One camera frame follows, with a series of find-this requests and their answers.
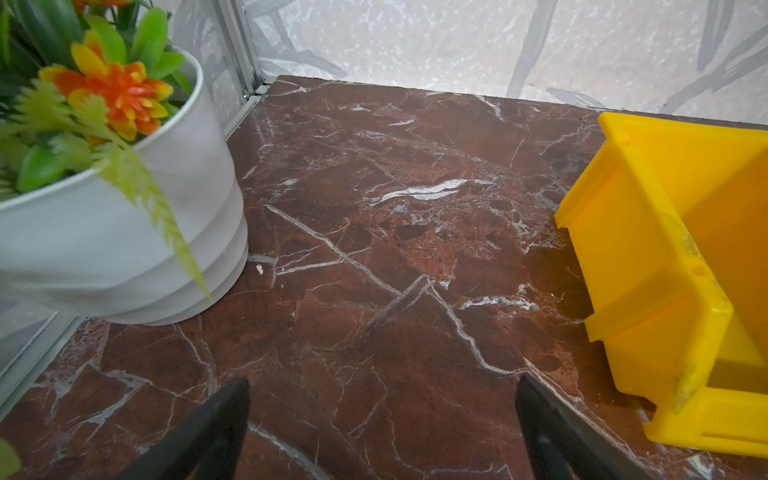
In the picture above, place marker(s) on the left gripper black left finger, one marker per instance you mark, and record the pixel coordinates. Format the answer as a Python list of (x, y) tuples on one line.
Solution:
[(207, 444)]

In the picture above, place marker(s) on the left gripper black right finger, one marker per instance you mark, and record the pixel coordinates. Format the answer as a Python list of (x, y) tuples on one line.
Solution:
[(560, 444)]

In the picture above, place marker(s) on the white flower pot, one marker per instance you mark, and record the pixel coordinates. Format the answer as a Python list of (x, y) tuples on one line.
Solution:
[(79, 245)]

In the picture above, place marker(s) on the left yellow bin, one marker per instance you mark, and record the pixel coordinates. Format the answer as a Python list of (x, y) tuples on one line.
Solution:
[(669, 225)]

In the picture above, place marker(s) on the artificial orange flower plant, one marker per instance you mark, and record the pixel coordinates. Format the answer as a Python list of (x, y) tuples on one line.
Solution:
[(82, 83)]

